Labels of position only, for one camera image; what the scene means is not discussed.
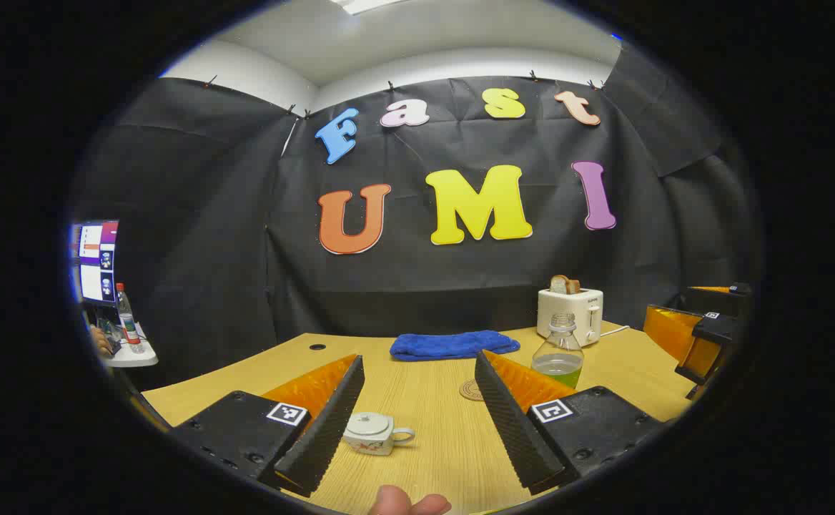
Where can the white toaster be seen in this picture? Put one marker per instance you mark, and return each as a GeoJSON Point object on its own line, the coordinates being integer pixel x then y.
{"type": "Point", "coordinates": [583, 307]}

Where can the round brown coaster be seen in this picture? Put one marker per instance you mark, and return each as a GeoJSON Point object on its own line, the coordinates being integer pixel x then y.
{"type": "Point", "coordinates": [470, 390]}

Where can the black backdrop cloth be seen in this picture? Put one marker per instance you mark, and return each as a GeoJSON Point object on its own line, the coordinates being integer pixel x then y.
{"type": "Point", "coordinates": [246, 250]}

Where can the green label water bottle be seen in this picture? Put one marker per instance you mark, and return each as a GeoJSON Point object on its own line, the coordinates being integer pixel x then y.
{"type": "Point", "coordinates": [559, 357]}

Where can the red label plastic bottle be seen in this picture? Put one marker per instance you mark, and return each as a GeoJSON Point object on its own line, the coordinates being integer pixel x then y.
{"type": "Point", "coordinates": [129, 322]}

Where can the brown crust bread slice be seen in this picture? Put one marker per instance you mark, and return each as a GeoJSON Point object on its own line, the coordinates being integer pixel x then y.
{"type": "Point", "coordinates": [574, 286]}

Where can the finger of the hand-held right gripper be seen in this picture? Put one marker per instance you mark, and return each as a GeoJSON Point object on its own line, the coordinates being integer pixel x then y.
{"type": "Point", "coordinates": [707, 336]}
{"type": "Point", "coordinates": [725, 300]}

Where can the blue folded towel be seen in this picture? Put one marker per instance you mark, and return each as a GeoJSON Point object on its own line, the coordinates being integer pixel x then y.
{"type": "Point", "coordinates": [453, 345]}

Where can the pale bread slice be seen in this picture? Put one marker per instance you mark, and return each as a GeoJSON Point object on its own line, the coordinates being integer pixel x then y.
{"type": "Point", "coordinates": [558, 285]}

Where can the white side table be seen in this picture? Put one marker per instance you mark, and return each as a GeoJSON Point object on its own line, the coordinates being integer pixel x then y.
{"type": "Point", "coordinates": [135, 356]}

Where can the computer monitor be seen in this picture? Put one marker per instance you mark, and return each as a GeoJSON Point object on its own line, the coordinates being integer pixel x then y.
{"type": "Point", "coordinates": [97, 261]}

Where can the white painted teacup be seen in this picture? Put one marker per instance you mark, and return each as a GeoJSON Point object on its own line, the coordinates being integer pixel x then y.
{"type": "Point", "coordinates": [374, 445]}

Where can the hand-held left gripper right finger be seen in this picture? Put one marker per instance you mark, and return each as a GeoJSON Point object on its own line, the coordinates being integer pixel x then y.
{"type": "Point", "coordinates": [507, 422]}

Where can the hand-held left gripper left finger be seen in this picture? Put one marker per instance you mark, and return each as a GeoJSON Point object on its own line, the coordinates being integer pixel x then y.
{"type": "Point", "coordinates": [332, 422]}

